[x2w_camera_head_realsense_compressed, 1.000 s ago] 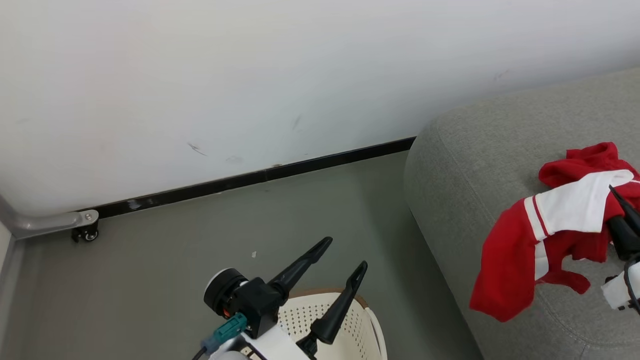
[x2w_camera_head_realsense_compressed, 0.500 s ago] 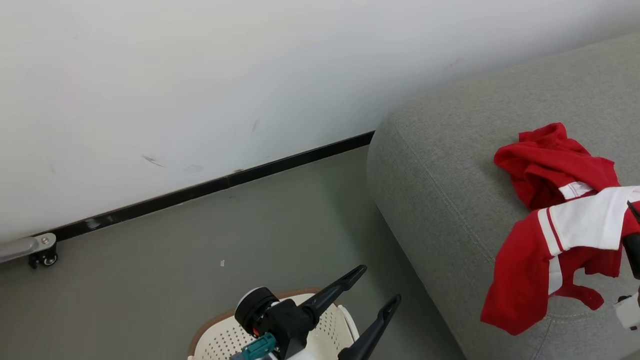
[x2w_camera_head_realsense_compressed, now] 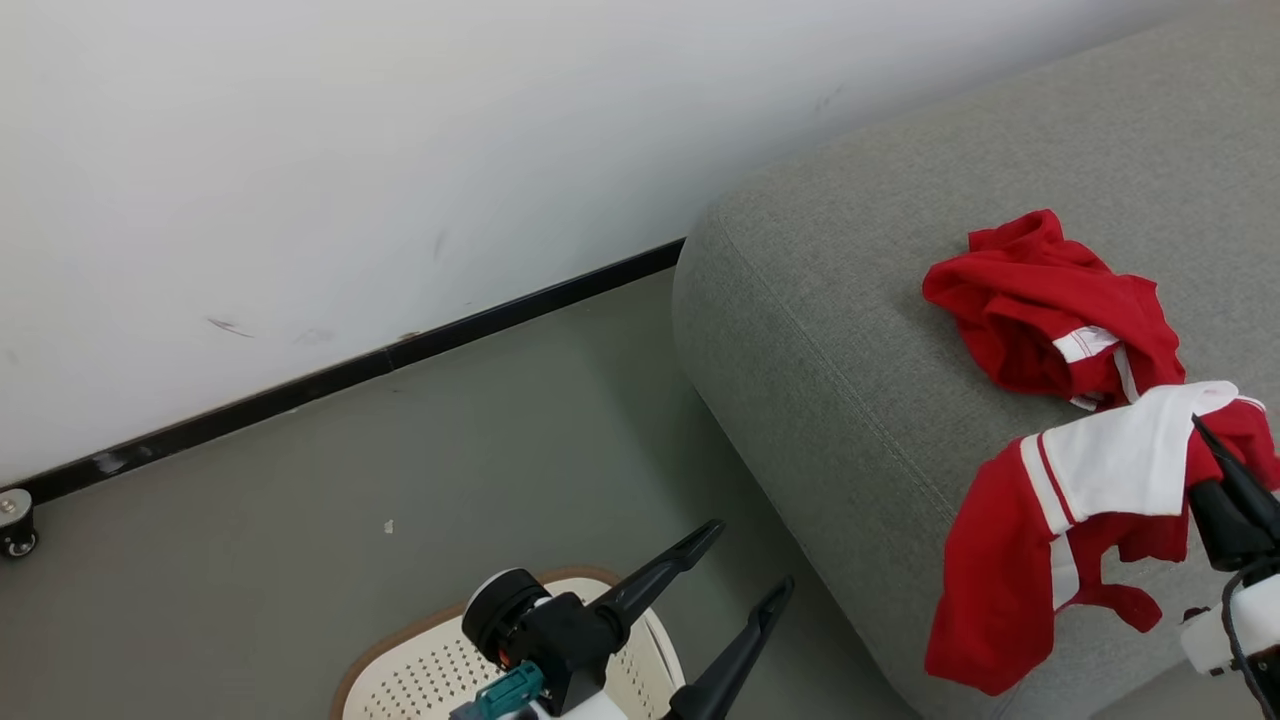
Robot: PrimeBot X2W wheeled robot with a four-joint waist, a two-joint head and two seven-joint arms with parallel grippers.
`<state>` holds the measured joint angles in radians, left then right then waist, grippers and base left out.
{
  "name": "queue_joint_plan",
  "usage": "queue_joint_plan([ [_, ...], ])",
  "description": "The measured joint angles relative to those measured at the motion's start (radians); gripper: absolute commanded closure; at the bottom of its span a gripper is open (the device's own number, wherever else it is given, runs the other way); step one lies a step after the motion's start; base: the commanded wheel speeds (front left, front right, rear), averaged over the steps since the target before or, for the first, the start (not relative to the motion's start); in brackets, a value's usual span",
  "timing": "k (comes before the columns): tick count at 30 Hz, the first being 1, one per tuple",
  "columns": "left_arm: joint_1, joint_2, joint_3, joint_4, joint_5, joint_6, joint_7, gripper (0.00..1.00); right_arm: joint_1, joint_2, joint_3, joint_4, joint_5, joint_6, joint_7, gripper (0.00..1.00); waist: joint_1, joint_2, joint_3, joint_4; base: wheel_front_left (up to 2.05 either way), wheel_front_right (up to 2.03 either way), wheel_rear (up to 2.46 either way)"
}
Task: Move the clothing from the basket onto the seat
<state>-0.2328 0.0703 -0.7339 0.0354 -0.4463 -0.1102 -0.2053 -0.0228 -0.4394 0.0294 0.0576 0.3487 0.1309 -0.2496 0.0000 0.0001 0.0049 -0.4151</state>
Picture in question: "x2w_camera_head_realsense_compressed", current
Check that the black caster wheel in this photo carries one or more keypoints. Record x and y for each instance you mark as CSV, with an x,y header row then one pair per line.
x,y
16,520

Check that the grey fabric sofa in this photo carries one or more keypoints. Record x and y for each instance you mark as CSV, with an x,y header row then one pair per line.
x,y
850,300

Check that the red and white jacket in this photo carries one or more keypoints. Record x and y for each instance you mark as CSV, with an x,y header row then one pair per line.
x,y
1110,450

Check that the teal connector block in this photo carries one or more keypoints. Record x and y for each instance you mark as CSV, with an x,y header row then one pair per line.
x,y
505,692

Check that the red garment with white trim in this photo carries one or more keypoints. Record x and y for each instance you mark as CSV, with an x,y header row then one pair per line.
x,y
1020,300

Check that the cream perforated laundry basket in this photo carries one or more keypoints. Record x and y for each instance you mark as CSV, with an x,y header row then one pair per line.
x,y
420,680

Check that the black baseboard strip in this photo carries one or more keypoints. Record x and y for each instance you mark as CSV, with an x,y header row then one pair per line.
x,y
300,385

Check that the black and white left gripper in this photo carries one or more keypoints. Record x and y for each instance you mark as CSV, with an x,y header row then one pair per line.
x,y
560,630

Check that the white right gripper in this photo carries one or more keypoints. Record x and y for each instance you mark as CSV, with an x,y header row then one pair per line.
x,y
1240,620

